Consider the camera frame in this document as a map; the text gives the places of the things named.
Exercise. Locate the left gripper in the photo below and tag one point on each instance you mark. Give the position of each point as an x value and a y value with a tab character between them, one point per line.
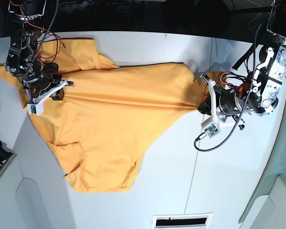
229	103

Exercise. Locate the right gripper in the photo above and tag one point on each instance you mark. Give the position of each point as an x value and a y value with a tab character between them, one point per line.
47	80

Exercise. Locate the orange t-shirt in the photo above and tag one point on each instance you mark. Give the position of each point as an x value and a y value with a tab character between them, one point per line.
106	121

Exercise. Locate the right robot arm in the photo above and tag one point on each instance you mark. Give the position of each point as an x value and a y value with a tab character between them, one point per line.
24	61

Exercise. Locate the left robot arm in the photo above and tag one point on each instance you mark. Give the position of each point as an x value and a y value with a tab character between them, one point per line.
257	92

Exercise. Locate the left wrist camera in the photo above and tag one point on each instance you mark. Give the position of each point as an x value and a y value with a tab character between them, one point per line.
210	128

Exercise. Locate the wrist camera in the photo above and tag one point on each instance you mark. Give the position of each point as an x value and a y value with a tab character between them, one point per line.
210	128
36	109

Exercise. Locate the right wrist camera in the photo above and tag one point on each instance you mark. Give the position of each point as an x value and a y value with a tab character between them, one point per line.
36	109

